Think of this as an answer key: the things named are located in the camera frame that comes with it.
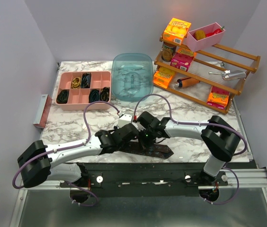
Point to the yellow label can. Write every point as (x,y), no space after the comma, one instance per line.
(168,51)

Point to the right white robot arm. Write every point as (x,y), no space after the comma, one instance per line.
(219,137)

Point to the orange box top shelf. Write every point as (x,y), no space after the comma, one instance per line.
(176,31)

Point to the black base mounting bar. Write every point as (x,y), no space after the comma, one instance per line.
(142,171)

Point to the orange box lower left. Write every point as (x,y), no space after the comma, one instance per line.
(163,77)

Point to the red toy pepper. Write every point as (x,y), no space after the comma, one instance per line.
(217,31)

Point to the dark blue rolled tie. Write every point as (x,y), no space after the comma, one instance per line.
(85,80)

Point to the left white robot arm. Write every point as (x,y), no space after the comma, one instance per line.
(40,162)

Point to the pink box middle shelf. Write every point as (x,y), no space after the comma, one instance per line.
(183,59)

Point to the black yellow rolled tie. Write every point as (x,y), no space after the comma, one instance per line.
(105,94)

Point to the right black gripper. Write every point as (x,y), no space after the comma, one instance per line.
(145,144)

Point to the orange pump bottle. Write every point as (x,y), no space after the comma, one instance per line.
(185,82)

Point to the orange pink box lower right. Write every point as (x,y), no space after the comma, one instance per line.
(218,98)

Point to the metal scoop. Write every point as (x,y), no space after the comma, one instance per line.
(230,74)

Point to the dark green rolled tie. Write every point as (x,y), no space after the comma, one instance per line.
(62,97)

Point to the wooden tiered shelf rack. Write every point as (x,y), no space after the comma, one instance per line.
(200,70)

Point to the pink rectangular bin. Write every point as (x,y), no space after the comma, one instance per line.
(195,45)

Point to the aluminium rail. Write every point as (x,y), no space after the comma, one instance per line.
(227,178)

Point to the blue transparent plastic tub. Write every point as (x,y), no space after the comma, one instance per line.
(132,76)

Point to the teal black rolled tie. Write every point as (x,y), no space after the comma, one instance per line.
(94,95)

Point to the pink white box at wall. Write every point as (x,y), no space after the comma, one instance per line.
(42,111)

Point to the brown round toy fruit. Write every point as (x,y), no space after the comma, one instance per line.
(199,35)

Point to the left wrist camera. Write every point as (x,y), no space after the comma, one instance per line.
(124,120)

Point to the pink compartment organizer tray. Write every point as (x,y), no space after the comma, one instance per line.
(79,98)

